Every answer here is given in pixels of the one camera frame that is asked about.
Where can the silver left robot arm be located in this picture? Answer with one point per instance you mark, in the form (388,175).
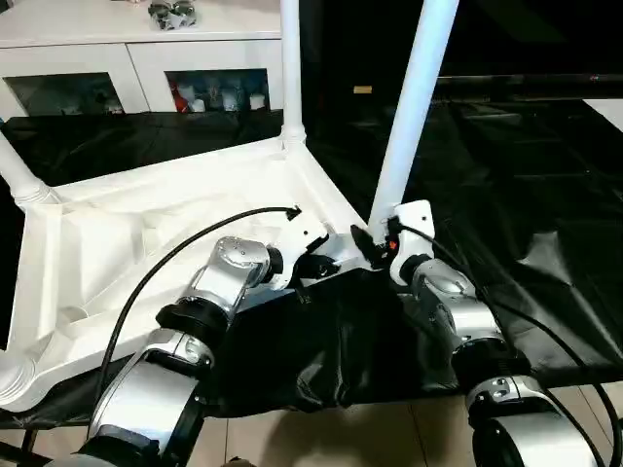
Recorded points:
(204,292)

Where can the white flat panel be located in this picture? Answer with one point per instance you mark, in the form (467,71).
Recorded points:
(606,112)

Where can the white cabinet with glass doors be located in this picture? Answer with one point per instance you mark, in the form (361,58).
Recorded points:
(121,53)

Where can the white plastic table leg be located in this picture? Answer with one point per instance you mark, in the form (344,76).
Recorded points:
(414,121)
(24,175)
(292,73)
(14,379)

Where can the grey crumpled bag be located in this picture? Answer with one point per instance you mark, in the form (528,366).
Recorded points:
(173,14)

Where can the white plastic table top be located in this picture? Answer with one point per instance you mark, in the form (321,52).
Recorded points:
(170,219)

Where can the black plastic mat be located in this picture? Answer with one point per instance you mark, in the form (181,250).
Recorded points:
(511,194)

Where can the tan label tag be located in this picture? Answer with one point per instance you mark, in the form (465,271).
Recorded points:
(362,89)

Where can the black metal table leg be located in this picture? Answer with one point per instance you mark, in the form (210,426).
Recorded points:
(19,447)

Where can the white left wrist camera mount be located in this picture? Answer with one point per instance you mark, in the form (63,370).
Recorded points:
(302,238)

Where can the black metal frame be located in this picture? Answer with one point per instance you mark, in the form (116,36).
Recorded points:
(525,85)

